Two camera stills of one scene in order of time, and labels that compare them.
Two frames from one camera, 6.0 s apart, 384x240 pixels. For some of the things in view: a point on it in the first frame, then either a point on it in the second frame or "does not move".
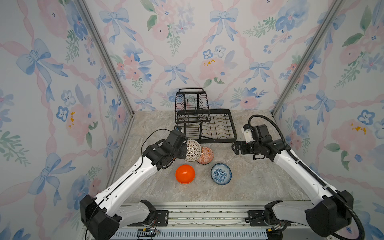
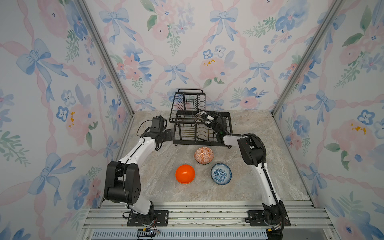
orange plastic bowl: (185, 174) does not move
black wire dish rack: (198, 122) does not move
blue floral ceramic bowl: (221, 173) does not move
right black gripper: (242, 143) -> (215, 117)
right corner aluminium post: (337, 7) does not move
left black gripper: (184, 148) -> (169, 136)
